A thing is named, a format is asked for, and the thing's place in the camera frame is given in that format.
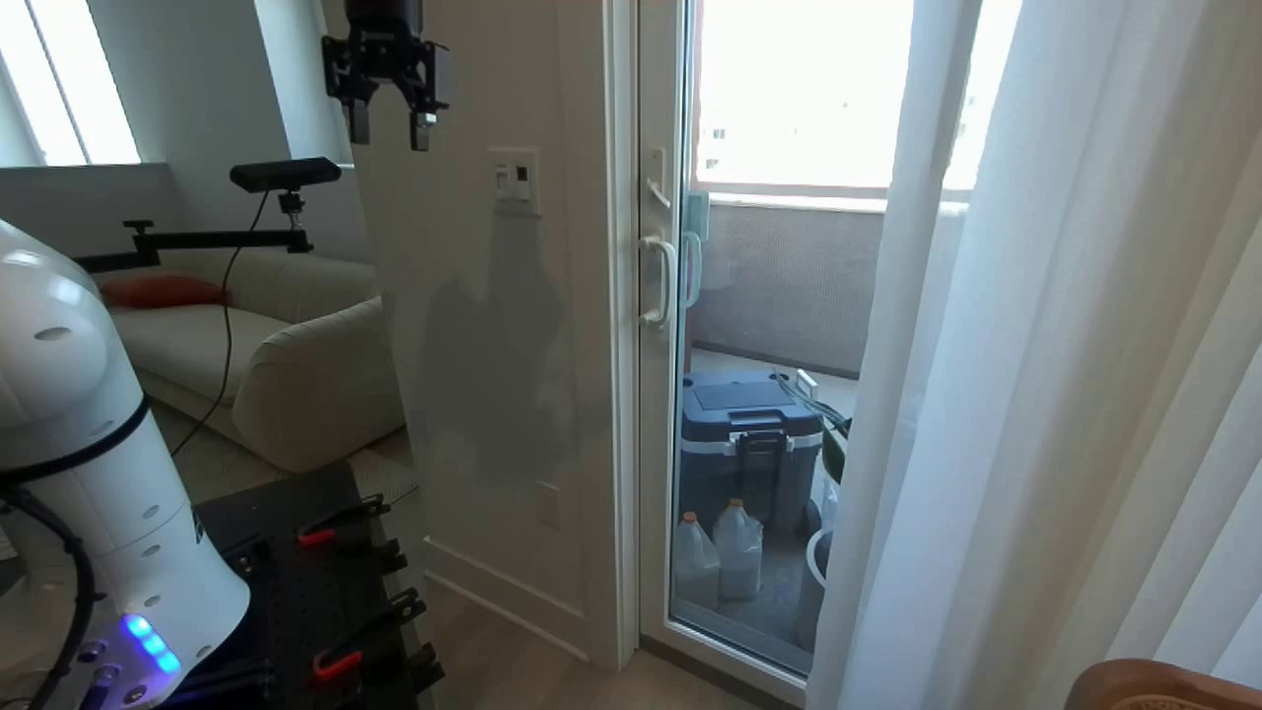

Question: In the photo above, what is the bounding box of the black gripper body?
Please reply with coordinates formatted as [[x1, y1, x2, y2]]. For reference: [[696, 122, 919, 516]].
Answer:
[[320, 0, 441, 113]]

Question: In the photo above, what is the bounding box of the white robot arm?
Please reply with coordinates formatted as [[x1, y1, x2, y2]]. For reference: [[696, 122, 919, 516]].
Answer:
[[0, 230, 441, 710]]

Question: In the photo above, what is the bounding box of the cream sofa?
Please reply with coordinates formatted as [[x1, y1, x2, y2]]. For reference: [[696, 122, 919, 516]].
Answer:
[[100, 249, 401, 472]]

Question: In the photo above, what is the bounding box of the orange cushion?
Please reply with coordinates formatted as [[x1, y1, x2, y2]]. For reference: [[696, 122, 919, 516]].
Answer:
[[104, 273, 226, 307]]

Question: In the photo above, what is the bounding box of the white glass sliding door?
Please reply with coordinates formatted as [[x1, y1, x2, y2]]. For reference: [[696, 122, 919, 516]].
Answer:
[[636, 0, 991, 706]]

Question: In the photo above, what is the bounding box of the red black clamp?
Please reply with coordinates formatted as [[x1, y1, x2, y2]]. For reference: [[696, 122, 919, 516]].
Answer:
[[295, 498, 406, 575], [311, 586, 447, 695]]

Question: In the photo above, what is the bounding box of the blue cooler box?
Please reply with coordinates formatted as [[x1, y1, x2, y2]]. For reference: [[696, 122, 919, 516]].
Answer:
[[678, 370, 825, 537]]

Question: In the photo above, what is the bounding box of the clear plastic jug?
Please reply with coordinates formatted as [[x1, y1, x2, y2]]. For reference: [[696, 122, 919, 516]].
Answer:
[[712, 498, 761, 598], [674, 512, 719, 608]]

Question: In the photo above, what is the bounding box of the white bucket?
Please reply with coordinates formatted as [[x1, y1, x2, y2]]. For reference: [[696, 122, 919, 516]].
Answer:
[[796, 529, 833, 650]]

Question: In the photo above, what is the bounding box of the white sheer curtain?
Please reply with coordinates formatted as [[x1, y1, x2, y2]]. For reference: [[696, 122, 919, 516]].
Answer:
[[806, 0, 1262, 710]]

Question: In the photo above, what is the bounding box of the wicker cantilever chair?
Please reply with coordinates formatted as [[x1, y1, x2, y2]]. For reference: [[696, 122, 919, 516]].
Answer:
[[1063, 658, 1262, 710]]

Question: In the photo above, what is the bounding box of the black stereo camera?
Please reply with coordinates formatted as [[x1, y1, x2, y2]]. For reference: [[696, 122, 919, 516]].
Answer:
[[230, 159, 344, 194]]

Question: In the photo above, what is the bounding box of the white switch wall plate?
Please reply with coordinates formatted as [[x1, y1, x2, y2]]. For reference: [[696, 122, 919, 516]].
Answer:
[[489, 147, 541, 214]]

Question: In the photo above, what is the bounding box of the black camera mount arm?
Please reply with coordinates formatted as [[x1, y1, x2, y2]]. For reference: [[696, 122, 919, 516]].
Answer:
[[81, 190, 311, 273]]

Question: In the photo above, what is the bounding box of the black hanging cable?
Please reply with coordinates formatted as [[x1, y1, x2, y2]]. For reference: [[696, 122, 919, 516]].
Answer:
[[167, 190, 273, 461]]

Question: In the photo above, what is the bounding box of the white door handle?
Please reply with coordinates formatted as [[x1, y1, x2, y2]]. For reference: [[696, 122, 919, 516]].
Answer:
[[640, 234, 678, 322]]

